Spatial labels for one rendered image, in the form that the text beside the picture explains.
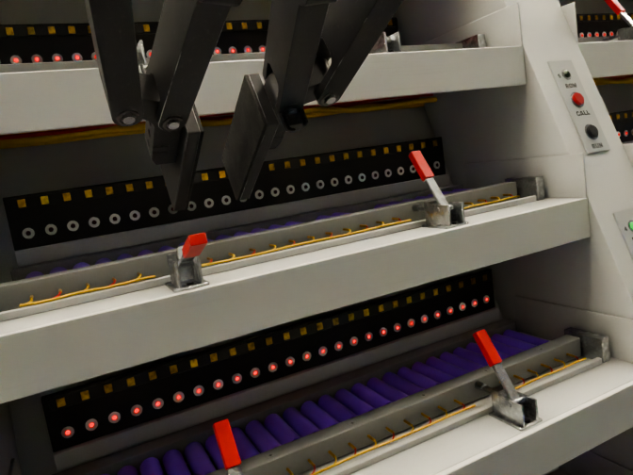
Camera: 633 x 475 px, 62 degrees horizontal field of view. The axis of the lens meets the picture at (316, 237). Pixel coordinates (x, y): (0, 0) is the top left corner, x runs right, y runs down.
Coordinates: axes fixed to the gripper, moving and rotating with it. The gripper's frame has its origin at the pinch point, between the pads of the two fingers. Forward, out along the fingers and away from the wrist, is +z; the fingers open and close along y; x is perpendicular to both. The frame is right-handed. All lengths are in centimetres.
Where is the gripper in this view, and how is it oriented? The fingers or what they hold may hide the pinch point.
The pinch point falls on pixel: (214, 148)
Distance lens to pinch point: 27.5
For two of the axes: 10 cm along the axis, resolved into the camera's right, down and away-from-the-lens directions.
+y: 8.9, -1.9, 4.2
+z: -3.1, 4.4, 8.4
